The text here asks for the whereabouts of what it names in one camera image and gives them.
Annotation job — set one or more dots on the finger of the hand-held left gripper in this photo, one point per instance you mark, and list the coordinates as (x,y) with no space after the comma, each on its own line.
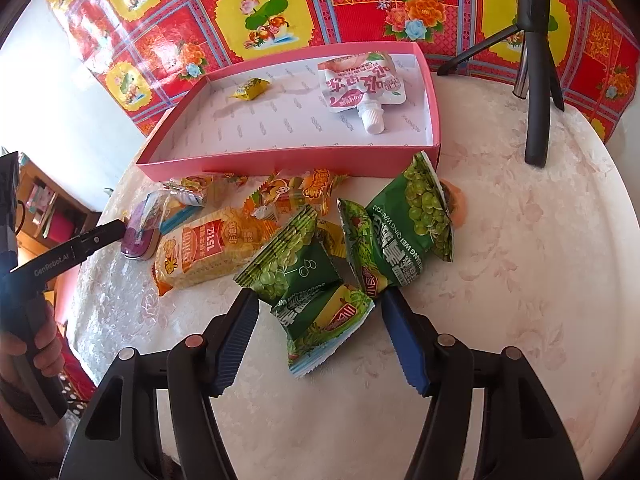
(100,237)

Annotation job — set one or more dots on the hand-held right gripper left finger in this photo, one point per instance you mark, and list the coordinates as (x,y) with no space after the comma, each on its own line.
(235,340)

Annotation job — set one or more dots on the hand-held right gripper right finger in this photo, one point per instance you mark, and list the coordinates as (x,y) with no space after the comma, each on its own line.
(405,340)

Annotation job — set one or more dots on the purple snack packet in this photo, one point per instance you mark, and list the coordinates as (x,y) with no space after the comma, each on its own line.
(145,230)

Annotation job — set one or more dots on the blue white candy packet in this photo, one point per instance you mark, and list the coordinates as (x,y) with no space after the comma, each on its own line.
(185,200)

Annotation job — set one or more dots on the green pea snack packet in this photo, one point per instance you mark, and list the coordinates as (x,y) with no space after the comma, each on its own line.
(300,270)
(400,230)

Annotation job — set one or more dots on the orange small snack packet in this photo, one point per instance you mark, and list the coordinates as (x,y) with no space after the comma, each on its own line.
(320,187)
(235,178)
(195,182)

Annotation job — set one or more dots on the yellow green candy packet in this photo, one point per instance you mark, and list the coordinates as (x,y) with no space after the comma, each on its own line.
(330,240)

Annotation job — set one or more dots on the pink cardboard box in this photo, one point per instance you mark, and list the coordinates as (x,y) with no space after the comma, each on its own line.
(300,160)

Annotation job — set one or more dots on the person's left forearm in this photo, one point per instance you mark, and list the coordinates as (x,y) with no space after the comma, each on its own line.
(20,440)

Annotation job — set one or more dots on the person's left hand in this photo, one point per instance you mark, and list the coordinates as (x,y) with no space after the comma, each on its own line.
(54,340)

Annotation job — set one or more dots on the wooden shelf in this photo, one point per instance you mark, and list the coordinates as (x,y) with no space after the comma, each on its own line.
(50,210)

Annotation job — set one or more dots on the orange cracker packet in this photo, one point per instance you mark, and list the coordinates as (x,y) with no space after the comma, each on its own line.
(215,245)

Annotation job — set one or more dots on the red patterned cloth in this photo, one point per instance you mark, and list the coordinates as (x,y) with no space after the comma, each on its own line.
(75,370)

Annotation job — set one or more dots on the brown jelly cup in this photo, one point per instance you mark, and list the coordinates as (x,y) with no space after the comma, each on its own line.
(457,205)

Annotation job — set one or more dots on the small yellow candy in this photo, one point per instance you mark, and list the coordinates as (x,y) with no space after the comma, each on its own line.
(248,88)

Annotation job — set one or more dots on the white spouted drink pouch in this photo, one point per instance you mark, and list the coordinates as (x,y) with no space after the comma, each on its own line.
(360,85)

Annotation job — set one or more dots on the black tripod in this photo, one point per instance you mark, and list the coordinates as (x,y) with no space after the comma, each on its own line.
(535,60)

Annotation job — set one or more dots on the red printed wall cloth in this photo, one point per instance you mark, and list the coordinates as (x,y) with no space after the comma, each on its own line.
(350,5)

